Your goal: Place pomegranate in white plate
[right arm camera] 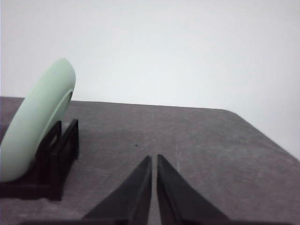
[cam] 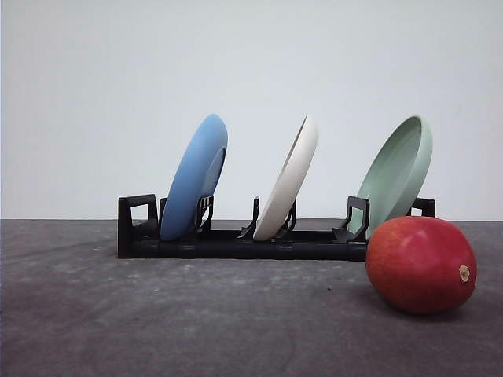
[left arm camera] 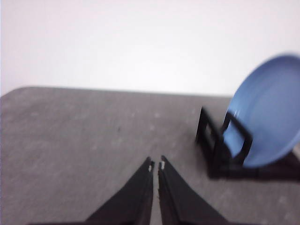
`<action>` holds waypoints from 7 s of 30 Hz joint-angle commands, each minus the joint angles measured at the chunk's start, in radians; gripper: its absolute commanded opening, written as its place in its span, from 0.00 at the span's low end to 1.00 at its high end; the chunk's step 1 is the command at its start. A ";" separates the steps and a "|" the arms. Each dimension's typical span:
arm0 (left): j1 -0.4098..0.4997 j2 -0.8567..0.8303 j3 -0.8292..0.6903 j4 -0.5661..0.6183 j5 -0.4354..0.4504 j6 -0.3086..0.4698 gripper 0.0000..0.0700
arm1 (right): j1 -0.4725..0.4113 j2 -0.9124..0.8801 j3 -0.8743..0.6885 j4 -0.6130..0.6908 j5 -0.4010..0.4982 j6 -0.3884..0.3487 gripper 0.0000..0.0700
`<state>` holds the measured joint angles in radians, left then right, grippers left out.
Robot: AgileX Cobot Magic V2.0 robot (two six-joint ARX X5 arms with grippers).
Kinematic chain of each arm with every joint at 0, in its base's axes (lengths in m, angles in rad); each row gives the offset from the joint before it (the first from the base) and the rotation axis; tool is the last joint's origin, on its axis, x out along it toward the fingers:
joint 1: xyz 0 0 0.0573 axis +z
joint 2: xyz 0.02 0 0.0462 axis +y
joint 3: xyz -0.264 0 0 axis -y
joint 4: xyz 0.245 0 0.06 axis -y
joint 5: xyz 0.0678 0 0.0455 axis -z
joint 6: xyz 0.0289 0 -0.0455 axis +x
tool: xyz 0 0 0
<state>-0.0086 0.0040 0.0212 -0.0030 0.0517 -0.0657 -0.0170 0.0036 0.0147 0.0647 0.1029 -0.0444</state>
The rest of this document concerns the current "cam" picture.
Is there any white plate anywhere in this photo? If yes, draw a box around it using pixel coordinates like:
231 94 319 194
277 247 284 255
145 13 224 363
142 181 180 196
253 116 319 241

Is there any green plate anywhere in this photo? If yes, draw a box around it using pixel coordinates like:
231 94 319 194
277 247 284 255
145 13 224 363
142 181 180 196
350 115 433 239

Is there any blue plate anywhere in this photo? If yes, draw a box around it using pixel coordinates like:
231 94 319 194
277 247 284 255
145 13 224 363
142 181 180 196
160 114 229 240

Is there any black dish rack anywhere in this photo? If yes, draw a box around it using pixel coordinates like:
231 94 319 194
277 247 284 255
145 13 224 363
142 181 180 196
118 194 436 260

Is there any red pomegranate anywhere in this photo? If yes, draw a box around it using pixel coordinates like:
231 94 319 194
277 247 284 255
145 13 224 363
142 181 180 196
365 216 477 314

